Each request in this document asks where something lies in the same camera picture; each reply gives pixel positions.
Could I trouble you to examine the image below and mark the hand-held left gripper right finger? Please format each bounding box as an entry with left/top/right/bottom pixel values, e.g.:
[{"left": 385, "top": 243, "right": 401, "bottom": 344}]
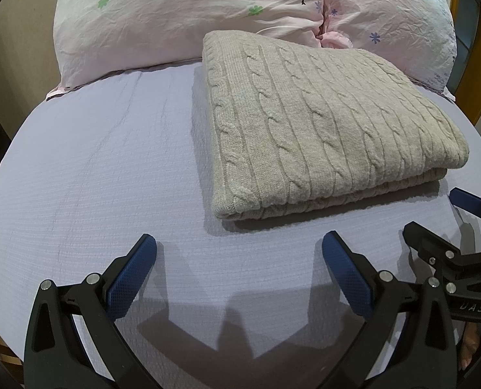
[{"left": 322, "top": 230, "right": 461, "bottom": 389}]

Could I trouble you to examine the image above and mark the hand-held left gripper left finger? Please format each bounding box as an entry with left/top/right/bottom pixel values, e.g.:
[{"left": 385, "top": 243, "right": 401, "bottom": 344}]
[{"left": 23, "top": 233, "right": 158, "bottom": 389}]

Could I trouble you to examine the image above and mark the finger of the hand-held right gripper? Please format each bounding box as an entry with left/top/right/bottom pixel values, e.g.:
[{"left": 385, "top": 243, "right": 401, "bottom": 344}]
[
  {"left": 448, "top": 187, "right": 481, "bottom": 228},
  {"left": 402, "top": 221, "right": 481, "bottom": 297}
]

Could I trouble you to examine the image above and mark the beige cable-knit sweater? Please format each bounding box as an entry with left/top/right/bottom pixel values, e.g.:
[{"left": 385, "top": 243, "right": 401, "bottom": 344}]
[{"left": 201, "top": 29, "right": 470, "bottom": 222}]

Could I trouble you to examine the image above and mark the person's right hand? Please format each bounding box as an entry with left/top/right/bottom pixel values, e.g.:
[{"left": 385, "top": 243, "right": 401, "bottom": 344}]
[{"left": 458, "top": 324, "right": 481, "bottom": 372}]

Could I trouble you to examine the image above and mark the lavender bed sheet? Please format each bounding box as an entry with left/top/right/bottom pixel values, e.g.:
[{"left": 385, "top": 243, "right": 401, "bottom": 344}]
[{"left": 0, "top": 59, "right": 474, "bottom": 373}]

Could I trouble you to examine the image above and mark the pink floral pillow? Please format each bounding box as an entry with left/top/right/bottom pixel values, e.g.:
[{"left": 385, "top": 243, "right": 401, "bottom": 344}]
[
  {"left": 321, "top": 0, "right": 457, "bottom": 100},
  {"left": 46, "top": 0, "right": 330, "bottom": 100}
]

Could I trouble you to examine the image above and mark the yellow wooden furniture frame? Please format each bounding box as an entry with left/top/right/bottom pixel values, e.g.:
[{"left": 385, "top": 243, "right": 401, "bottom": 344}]
[{"left": 447, "top": 0, "right": 481, "bottom": 124}]

